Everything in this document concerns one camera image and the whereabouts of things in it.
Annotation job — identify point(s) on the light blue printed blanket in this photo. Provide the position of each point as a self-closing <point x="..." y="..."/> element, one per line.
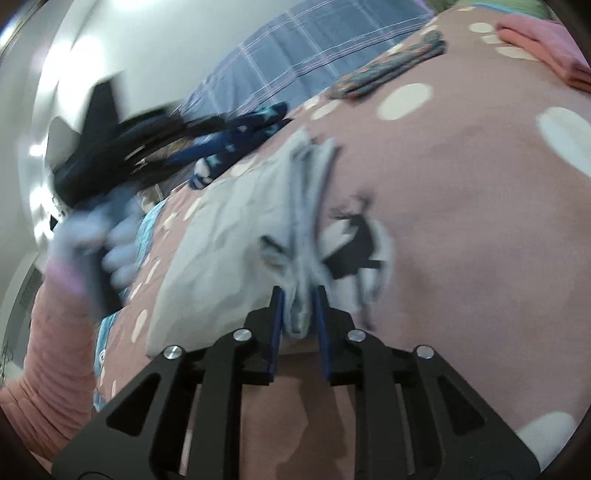
<point x="106" y="350"/>

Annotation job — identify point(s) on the navy star-print fleece garment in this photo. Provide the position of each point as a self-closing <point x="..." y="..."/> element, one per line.
<point x="249" y="134"/>

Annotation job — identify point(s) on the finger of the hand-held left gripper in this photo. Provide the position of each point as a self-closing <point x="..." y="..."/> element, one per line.
<point x="194" y="122"/>
<point x="184" y="154"/>

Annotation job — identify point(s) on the blue plaid pillow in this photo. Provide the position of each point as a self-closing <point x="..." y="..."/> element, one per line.
<point x="300" y="46"/>

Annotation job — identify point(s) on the folded pink cloth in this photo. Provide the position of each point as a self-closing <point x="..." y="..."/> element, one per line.
<point x="554" y="46"/>

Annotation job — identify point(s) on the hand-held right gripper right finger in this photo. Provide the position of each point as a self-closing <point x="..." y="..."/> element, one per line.
<point x="322" y="341"/>

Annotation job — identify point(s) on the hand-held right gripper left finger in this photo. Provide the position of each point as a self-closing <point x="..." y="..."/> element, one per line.
<point x="276" y="337"/>

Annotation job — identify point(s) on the beige t-shirt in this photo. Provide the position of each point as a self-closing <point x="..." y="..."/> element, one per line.
<point x="221" y="240"/>

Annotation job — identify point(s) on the person's left forearm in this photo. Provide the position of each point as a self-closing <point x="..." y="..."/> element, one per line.
<point x="55" y="350"/>

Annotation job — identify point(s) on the person's left hand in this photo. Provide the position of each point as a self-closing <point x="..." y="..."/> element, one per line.
<point x="122" y="235"/>

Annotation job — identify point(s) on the folded floral cloth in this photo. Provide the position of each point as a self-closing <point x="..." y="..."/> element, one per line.
<point x="392" y="64"/>

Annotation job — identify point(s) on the green pillow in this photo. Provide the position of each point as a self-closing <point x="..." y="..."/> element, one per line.
<point x="498" y="3"/>

